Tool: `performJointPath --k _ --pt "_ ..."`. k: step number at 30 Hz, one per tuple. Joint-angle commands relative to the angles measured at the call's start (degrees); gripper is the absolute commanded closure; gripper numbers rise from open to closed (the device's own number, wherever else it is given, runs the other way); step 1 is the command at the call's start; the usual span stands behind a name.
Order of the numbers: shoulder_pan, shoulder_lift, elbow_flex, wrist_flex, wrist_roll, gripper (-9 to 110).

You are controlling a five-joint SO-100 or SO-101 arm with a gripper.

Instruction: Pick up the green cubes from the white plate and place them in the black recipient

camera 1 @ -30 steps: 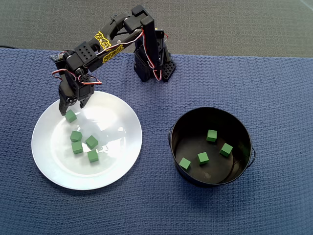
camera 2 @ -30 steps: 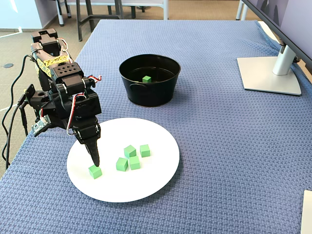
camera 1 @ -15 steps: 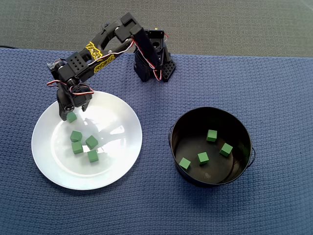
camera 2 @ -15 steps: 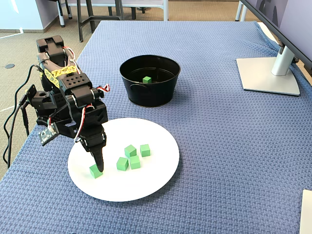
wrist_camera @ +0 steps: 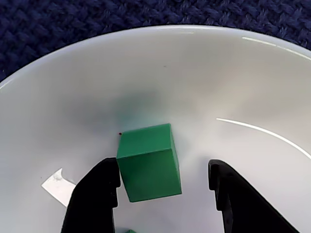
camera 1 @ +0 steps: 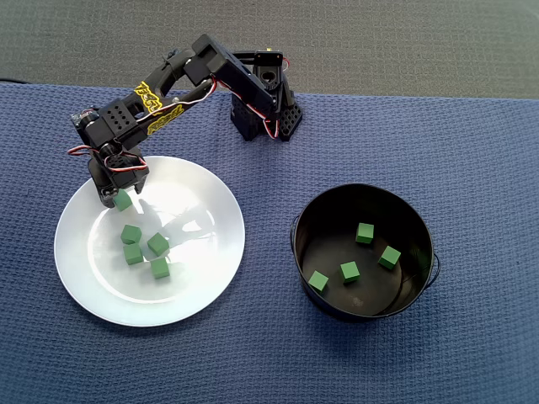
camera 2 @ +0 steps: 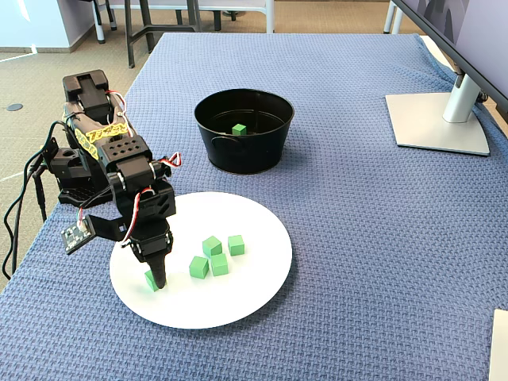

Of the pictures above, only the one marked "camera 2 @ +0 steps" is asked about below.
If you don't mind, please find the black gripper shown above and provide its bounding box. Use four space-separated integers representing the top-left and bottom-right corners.
112 180 177 290

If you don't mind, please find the white round plate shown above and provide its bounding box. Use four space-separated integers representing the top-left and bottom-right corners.
109 191 294 329

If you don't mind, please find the black metal bucket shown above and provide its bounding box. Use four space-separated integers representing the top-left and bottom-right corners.
193 88 295 175

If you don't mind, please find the blue woven cloth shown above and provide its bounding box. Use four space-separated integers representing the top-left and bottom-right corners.
0 32 508 381

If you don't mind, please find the monitor with silver stand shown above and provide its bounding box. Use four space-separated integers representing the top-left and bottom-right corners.
384 0 508 158

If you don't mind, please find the white metal table leg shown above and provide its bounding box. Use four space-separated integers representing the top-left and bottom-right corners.
383 0 402 36

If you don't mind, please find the white flat device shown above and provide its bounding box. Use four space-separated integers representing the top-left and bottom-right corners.
488 308 508 381

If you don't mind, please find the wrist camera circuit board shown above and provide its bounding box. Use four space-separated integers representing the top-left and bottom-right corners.
60 214 128 256

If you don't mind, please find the black wavy cable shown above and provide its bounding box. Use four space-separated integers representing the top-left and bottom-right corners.
25 120 68 171

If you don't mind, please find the black stool frame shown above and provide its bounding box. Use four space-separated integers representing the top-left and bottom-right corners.
125 0 223 69

